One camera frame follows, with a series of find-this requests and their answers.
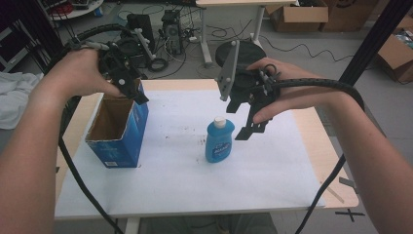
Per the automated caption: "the black floor cable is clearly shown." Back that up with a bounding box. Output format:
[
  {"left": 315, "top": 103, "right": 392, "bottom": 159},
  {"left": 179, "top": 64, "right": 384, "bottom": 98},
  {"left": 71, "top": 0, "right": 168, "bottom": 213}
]
[{"left": 259, "top": 33, "right": 355, "bottom": 62}]

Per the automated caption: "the open brown cardboard box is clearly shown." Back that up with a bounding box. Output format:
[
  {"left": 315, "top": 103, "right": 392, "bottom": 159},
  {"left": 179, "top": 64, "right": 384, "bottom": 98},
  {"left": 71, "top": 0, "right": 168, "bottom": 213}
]
[{"left": 376, "top": 16, "right": 413, "bottom": 84}]

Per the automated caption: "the person's left hand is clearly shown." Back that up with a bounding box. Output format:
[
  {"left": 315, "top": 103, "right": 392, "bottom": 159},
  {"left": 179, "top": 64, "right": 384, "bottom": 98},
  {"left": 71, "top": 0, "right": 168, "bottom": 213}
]
[{"left": 42, "top": 48, "right": 127, "bottom": 100}]

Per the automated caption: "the black round stool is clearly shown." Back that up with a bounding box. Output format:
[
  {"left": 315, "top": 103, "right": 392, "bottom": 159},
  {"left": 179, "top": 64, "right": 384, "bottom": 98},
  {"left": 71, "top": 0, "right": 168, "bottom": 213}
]
[{"left": 214, "top": 40, "right": 267, "bottom": 67}]

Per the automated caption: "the blue cardboard box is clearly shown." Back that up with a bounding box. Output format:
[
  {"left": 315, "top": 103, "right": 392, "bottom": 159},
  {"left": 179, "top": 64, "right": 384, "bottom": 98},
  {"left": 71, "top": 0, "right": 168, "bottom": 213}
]
[{"left": 85, "top": 79, "right": 150, "bottom": 169}]

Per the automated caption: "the white desk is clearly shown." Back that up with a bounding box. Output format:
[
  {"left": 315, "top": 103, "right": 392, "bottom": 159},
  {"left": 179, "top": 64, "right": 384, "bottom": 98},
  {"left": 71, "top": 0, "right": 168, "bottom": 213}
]
[{"left": 195, "top": 0, "right": 300, "bottom": 66}]

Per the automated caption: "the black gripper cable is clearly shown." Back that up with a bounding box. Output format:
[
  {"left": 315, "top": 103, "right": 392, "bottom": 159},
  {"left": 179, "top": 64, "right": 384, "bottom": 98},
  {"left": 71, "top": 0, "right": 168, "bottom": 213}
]
[
  {"left": 272, "top": 77, "right": 366, "bottom": 234},
  {"left": 43, "top": 22, "right": 132, "bottom": 234}
]

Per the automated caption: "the grey tape piece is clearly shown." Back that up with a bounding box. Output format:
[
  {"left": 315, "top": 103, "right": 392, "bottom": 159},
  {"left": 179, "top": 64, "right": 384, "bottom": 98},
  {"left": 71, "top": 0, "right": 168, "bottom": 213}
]
[{"left": 338, "top": 176, "right": 358, "bottom": 190}]

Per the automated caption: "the blue bottle with white cap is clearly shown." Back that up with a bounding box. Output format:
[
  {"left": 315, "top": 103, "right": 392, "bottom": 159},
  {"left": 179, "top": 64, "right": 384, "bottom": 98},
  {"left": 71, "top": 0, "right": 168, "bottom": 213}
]
[{"left": 205, "top": 116, "right": 236, "bottom": 164}]

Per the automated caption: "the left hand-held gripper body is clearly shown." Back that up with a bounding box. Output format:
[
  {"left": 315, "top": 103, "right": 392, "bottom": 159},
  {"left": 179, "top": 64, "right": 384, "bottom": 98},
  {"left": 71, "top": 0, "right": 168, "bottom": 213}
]
[{"left": 96, "top": 27, "right": 157, "bottom": 96}]

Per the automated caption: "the person's right hand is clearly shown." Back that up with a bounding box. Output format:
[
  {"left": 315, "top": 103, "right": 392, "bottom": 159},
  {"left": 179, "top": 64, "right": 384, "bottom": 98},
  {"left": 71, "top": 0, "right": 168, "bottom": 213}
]
[{"left": 246, "top": 58, "right": 346, "bottom": 126}]

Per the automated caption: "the dark curtain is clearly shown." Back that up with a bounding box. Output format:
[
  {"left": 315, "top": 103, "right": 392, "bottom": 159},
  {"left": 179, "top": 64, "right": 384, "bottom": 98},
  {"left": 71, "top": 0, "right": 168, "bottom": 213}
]
[{"left": 0, "top": 0, "right": 64, "bottom": 74}]

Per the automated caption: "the black tape cross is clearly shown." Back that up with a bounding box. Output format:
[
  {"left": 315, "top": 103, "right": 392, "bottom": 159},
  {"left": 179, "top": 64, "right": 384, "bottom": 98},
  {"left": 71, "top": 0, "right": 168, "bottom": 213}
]
[{"left": 334, "top": 208, "right": 366, "bottom": 223}]

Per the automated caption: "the round white table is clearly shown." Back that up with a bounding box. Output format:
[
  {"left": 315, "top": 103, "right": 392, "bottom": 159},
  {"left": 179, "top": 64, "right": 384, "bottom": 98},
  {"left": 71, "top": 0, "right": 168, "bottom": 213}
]
[{"left": 48, "top": 0, "right": 105, "bottom": 21}]

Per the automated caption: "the white cloth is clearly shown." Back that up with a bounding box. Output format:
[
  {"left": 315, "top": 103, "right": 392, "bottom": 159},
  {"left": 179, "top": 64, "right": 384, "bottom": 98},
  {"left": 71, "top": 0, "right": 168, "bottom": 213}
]
[{"left": 0, "top": 71, "right": 45, "bottom": 131}]

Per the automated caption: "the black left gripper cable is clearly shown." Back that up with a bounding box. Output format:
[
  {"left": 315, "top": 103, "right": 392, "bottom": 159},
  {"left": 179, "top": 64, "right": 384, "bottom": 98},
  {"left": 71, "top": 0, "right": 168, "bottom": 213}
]
[{"left": 43, "top": 22, "right": 132, "bottom": 234}]

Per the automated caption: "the black metal stand pole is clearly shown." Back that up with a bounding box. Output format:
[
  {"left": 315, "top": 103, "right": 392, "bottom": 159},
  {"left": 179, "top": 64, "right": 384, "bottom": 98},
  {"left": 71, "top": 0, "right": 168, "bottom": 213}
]
[{"left": 338, "top": 0, "right": 413, "bottom": 86}]

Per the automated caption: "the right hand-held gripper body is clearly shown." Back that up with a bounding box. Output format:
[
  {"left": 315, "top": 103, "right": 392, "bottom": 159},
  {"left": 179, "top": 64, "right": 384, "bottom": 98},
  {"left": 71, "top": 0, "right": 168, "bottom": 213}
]
[{"left": 215, "top": 39, "right": 283, "bottom": 114}]

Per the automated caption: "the black coiled cable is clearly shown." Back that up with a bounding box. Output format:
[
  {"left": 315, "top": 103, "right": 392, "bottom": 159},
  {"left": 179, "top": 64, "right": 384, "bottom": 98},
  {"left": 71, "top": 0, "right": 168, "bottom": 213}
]
[{"left": 147, "top": 58, "right": 169, "bottom": 73}]

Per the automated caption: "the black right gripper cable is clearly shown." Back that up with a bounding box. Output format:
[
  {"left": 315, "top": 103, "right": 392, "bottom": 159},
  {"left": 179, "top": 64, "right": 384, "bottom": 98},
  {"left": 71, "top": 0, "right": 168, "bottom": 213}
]
[{"left": 272, "top": 77, "right": 366, "bottom": 234}]

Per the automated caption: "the white paper mat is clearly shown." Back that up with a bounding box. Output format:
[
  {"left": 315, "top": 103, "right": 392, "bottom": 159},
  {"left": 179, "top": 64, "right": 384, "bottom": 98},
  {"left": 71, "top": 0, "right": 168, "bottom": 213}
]
[{"left": 54, "top": 89, "right": 326, "bottom": 219}]

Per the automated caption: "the black computer tower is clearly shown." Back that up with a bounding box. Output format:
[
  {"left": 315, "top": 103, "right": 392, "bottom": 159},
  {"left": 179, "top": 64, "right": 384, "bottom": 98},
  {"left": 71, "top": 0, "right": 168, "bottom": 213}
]
[
  {"left": 126, "top": 13, "right": 156, "bottom": 43},
  {"left": 161, "top": 9, "right": 184, "bottom": 56}
]

